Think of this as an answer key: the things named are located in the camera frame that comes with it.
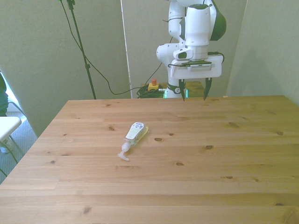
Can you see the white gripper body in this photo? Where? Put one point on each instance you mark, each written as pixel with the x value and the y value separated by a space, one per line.
pixel 198 72

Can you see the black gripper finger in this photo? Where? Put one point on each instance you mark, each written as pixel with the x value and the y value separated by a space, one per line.
pixel 206 91
pixel 182 92

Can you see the clear sanitizer pump bottle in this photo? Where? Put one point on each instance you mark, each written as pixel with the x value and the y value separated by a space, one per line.
pixel 136 133

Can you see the yellow emergency stop button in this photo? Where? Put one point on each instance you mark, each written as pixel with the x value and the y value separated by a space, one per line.
pixel 154 86

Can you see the white chair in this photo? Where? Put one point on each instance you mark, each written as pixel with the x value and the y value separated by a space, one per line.
pixel 8 126

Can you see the person in green clothes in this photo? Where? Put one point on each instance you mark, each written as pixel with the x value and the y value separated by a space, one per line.
pixel 2 95

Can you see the white shoe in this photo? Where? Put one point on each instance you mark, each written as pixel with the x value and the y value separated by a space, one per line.
pixel 5 145

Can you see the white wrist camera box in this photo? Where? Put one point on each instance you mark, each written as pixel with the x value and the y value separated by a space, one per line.
pixel 199 66

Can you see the white vertical wall strip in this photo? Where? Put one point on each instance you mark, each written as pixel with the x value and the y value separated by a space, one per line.
pixel 126 46

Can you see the dark camera stand pole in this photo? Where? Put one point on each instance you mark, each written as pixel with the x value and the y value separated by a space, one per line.
pixel 81 49

